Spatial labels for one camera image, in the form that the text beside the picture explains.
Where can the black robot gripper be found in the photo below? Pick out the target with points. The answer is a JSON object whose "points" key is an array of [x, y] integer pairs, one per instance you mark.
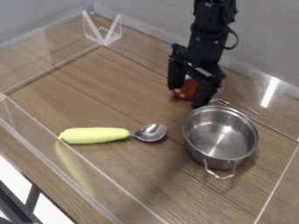
{"points": [[186, 62]]}

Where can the red white toy mushroom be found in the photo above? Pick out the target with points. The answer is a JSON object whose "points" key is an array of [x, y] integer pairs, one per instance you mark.
{"points": [[186, 92]]}

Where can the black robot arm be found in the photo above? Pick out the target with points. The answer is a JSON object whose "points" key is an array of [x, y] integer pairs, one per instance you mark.
{"points": [[211, 34]]}

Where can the stainless steel pot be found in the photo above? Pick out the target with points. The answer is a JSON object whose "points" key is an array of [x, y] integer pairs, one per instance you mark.
{"points": [[222, 139]]}

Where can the spoon with yellow handle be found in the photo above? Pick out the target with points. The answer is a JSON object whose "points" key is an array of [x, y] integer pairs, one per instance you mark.
{"points": [[150, 133]]}

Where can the clear acrylic corner bracket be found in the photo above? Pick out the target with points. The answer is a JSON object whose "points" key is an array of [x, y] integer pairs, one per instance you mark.
{"points": [[100, 35]]}

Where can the clear acrylic enclosure wall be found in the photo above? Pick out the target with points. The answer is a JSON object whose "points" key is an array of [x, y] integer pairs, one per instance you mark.
{"points": [[62, 82]]}

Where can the black metal table frame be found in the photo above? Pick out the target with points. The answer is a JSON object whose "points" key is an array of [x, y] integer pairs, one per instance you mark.
{"points": [[18, 212]]}

